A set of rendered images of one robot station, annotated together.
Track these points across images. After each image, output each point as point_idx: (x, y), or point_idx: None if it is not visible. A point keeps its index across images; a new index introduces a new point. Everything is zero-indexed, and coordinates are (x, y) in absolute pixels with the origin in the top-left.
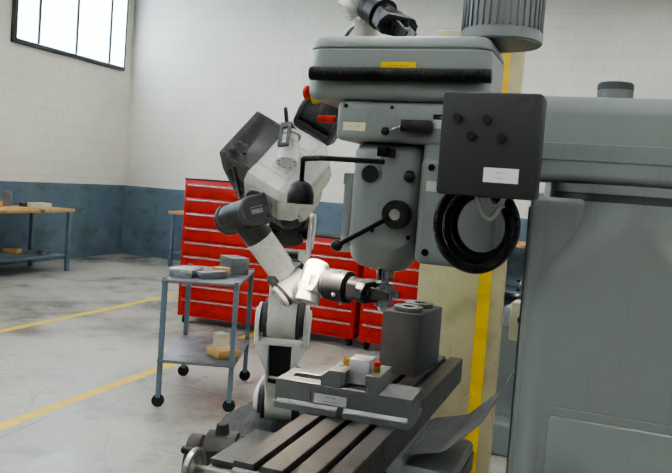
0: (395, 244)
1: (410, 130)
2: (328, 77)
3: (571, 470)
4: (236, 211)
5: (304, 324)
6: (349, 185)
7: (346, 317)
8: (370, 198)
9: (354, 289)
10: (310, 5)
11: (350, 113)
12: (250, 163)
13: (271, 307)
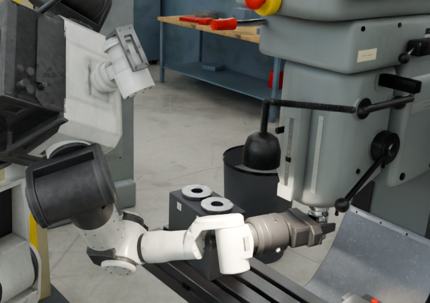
0: (372, 177)
1: (426, 54)
2: None
3: None
4: (97, 193)
5: (39, 266)
6: (304, 120)
7: None
8: (359, 136)
9: (305, 235)
10: None
11: (365, 38)
12: (58, 101)
13: (2, 271)
